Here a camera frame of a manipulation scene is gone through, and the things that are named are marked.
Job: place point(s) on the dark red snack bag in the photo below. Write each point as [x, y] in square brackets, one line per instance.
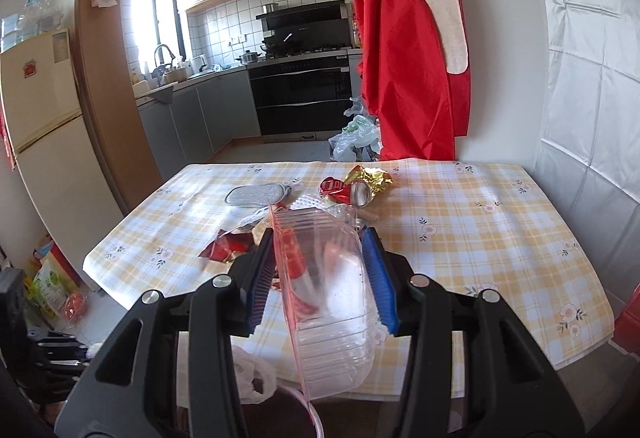
[227, 246]

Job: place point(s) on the grey kitchen base cabinets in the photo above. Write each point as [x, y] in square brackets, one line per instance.
[189, 123]

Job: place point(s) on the white green plastic bags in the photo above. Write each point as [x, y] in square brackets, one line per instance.
[360, 139]

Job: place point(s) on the kitchen window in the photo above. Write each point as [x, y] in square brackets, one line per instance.
[155, 22]

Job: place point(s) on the steel cooking pot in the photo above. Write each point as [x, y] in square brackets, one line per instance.
[248, 57]

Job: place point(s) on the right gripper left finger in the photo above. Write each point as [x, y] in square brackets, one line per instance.
[130, 386]

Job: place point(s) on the black oven range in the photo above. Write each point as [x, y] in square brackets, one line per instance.
[301, 96]

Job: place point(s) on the kitchen faucet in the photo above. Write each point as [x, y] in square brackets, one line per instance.
[162, 59]

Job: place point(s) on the white wall cover sheet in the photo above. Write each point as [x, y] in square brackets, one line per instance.
[587, 157]

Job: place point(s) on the black range hood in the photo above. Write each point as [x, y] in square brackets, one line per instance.
[323, 26]

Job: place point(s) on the red printed backdrop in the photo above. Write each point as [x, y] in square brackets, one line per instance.
[627, 325]

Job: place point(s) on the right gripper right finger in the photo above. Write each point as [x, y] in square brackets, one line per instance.
[510, 387]

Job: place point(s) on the white foam fruit net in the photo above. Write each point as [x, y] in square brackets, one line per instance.
[305, 201]

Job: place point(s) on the crushed red soda can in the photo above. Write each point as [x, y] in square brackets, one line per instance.
[357, 193]

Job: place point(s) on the colourful bags on floor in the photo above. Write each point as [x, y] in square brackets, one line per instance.
[55, 288]

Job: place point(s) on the white plastic bag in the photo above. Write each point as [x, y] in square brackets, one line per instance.
[255, 377]

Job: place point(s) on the red hanging apron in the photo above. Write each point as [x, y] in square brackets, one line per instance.
[416, 75]

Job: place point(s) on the maroon trash bin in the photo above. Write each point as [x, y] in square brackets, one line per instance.
[285, 414]

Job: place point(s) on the grey oval tin lid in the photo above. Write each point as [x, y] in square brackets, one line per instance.
[258, 195]

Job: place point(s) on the yellow plaid floral tablecloth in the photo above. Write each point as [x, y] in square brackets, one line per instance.
[469, 227]

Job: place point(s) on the gold crumpled foil wrapper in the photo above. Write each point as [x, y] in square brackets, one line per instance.
[376, 179]

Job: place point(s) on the clear plastic clamshell container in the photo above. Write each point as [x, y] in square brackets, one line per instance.
[327, 300]

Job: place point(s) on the cream refrigerator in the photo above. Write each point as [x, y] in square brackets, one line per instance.
[52, 147]

